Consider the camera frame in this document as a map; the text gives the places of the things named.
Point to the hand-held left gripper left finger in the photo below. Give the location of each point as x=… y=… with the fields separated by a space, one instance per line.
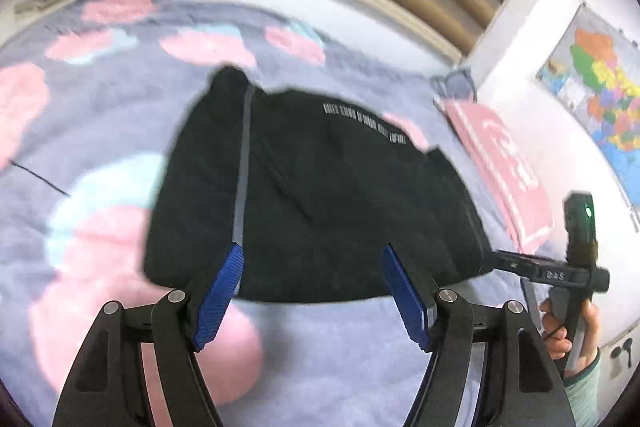
x=220 y=297

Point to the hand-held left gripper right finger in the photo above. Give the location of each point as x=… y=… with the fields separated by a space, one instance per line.
x=407 y=302

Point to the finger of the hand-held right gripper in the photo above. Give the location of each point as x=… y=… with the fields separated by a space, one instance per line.
x=507 y=263

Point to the black garment with grey stripe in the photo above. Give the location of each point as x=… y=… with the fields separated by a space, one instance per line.
x=325 y=187

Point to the person's right forearm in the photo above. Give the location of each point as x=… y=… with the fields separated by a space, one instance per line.
x=585 y=394

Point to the person's right hand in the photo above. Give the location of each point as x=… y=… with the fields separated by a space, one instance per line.
x=555 y=332

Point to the pink pillow with white print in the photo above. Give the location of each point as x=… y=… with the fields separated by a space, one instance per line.
x=500 y=157

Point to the grey blanket with pink prints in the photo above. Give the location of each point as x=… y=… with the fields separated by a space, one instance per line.
x=125 y=117

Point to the colourful wall map poster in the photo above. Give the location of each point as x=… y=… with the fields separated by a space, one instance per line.
x=600 y=72

